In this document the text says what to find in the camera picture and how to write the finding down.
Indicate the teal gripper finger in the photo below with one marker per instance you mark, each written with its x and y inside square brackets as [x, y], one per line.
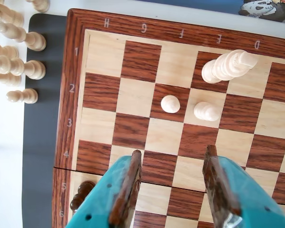
[242, 197]
[104, 202]

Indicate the light wooden pawn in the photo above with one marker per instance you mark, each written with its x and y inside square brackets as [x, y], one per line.
[22, 96]
[205, 111]
[170, 104]

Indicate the wooden folding chess board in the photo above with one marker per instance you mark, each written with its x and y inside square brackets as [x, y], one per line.
[156, 133]

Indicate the dark wooden pawn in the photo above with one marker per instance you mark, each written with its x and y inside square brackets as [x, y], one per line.
[82, 194]

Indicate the dark grey mat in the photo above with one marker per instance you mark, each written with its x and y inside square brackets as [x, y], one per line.
[42, 142]

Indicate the light wooden king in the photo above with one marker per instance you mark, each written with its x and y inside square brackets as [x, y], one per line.
[228, 66]

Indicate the light wooden bishop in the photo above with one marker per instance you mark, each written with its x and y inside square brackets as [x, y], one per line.
[19, 67]
[21, 35]

